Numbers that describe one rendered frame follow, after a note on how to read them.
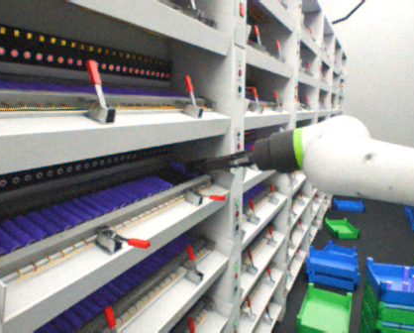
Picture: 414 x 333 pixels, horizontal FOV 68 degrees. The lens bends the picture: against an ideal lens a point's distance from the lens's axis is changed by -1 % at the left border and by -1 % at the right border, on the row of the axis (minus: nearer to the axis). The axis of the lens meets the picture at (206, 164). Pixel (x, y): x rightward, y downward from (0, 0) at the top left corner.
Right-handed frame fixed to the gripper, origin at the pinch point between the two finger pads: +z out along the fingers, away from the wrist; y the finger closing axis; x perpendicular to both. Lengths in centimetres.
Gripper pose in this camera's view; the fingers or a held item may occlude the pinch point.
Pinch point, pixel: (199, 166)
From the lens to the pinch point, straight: 80.7
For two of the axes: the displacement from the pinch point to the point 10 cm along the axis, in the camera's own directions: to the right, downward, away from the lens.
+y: 4.8, -1.6, 8.6
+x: -2.0, -9.8, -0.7
